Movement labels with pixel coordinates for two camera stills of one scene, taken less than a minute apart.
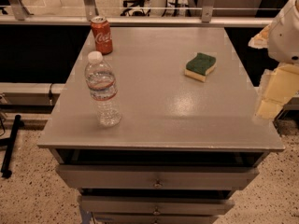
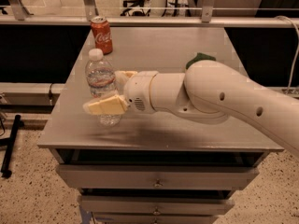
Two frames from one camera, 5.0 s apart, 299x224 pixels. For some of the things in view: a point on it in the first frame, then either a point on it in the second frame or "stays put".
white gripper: (285, 36) → (137, 91)
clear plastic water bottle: (101, 81) stays put
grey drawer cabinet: (187, 138) stays put
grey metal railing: (25, 18) stays put
